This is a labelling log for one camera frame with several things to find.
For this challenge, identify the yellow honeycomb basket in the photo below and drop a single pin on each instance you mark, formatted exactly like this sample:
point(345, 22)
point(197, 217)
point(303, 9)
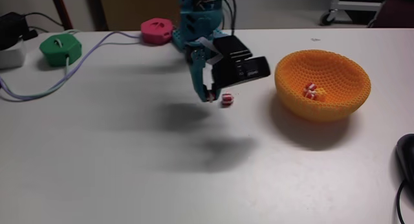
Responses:
point(343, 107)

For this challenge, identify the yellow cube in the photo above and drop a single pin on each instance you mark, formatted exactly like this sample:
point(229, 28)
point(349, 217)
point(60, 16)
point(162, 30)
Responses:
point(321, 94)

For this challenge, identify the black computer mouse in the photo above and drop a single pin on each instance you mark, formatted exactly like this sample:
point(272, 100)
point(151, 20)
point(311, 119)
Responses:
point(407, 159)

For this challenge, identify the brown wooden cabinet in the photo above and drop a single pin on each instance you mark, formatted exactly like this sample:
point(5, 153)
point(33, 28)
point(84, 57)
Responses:
point(136, 7)

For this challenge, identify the black power adapter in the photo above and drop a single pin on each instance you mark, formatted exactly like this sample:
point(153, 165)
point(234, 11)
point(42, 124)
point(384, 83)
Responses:
point(12, 28)

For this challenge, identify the pink hexagonal box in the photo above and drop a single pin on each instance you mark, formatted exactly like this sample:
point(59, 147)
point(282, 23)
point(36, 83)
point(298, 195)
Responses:
point(156, 31)

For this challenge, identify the dark red chair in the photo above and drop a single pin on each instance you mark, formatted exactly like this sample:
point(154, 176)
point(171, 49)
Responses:
point(396, 13)

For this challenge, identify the white wheeled cart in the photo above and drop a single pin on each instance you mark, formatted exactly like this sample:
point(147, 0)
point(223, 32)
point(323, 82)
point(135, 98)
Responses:
point(352, 5)

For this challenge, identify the white box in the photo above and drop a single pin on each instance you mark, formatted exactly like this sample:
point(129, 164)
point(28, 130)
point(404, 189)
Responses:
point(10, 57)

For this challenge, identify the green hexagonal box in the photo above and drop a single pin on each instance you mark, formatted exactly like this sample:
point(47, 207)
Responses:
point(59, 50)

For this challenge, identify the red pole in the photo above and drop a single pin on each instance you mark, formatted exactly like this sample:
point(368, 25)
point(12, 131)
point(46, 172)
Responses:
point(61, 10)

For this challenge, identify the black camera box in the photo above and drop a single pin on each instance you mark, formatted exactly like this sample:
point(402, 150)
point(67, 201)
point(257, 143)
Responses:
point(239, 68)

